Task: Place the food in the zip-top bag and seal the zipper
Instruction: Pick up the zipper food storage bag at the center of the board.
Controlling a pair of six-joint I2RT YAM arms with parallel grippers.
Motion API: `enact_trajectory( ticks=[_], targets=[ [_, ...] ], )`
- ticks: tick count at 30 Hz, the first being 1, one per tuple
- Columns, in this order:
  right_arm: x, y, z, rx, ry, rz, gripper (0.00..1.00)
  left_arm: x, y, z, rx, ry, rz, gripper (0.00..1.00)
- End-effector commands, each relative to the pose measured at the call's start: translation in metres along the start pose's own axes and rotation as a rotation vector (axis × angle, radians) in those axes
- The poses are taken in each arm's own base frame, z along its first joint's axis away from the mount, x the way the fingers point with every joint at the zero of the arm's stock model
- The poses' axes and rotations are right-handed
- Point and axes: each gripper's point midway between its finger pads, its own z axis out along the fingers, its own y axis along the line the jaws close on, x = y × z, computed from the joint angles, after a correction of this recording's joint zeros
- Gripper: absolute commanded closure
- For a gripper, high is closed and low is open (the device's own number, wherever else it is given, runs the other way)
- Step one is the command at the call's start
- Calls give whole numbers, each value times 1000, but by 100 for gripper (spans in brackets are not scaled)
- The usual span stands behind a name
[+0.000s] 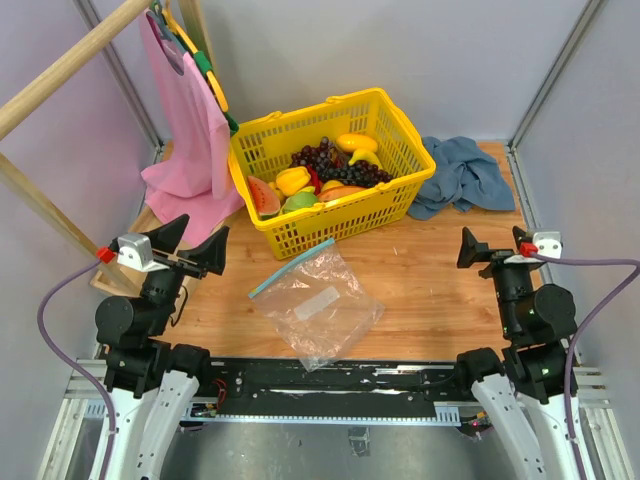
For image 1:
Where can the yellow plastic basket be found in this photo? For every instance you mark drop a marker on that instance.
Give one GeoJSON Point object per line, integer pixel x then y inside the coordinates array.
{"type": "Point", "coordinates": [263, 147]}

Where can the yellow bell pepper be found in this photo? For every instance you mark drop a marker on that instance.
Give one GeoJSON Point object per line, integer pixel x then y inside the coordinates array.
{"type": "Point", "coordinates": [292, 180]}

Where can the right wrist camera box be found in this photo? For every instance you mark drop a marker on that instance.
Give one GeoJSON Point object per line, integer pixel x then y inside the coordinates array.
{"type": "Point", "coordinates": [548, 243]}

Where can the purple grape bunch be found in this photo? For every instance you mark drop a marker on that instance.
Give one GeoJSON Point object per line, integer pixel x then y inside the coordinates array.
{"type": "Point", "coordinates": [321, 158]}

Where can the red chili pepper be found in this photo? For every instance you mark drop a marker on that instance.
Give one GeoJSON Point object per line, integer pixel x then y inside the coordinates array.
{"type": "Point", "coordinates": [315, 184]}

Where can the dark grape bunch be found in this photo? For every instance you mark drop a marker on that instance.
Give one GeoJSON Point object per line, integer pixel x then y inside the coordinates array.
{"type": "Point", "coordinates": [363, 175]}

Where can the pink hanging shirt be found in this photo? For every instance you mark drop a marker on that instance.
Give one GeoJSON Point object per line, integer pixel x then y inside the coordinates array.
{"type": "Point", "coordinates": [195, 180]}

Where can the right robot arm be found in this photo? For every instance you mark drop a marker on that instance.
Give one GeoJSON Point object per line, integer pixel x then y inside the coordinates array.
{"type": "Point", "coordinates": [528, 390]}

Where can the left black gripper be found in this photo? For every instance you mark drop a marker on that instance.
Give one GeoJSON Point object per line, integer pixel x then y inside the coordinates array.
{"type": "Point", "coordinates": [209, 255]}

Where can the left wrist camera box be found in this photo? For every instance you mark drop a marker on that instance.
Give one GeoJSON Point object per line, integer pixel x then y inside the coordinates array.
{"type": "Point", "coordinates": [135, 252]}

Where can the papaya slice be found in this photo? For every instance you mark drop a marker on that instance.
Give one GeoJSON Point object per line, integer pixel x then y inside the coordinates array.
{"type": "Point", "coordinates": [339, 192]}

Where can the clear zip top bag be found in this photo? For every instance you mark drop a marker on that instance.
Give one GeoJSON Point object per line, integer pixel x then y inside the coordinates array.
{"type": "Point", "coordinates": [318, 306]}

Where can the blue crumpled cloth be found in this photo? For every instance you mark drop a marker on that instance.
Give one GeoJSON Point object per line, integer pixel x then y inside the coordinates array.
{"type": "Point", "coordinates": [465, 177]}

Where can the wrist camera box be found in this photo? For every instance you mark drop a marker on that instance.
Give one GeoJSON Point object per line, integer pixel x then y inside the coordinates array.
{"type": "Point", "coordinates": [135, 252]}
{"type": "Point", "coordinates": [548, 243]}

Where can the green clothes hanger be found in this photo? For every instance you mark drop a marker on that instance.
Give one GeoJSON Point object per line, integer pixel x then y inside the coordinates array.
{"type": "Point", "coordinates": [157, 8]}

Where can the yellow mango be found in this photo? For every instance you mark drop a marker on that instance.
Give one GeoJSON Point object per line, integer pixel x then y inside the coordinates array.
{"type": "Point", "coordinates": [350, 142]}

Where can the yellow clothes hanger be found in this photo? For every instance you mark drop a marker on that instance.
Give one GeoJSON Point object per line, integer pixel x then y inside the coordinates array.
{"type": "Point", "coordinates": [202, 62]}

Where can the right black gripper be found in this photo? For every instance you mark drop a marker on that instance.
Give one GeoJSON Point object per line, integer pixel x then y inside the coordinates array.
{"type": "Point", "coordinates": [471, 250]}

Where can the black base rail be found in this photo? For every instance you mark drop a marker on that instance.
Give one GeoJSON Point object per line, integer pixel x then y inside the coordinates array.
{"type": "Point", "coordinates": [346, 392]}

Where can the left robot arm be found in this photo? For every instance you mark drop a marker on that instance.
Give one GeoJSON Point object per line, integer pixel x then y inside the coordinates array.
{"type": "Point", "coordinates": [149, 383]}

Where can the yellow banana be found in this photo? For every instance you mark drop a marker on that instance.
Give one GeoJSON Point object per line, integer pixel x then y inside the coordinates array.
{"type": "Point", "coordinates": [364, 159]}

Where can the wooden clothes rack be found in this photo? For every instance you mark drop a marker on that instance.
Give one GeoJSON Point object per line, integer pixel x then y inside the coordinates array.
{"type": "Point", "coordinates": [16, 110]}

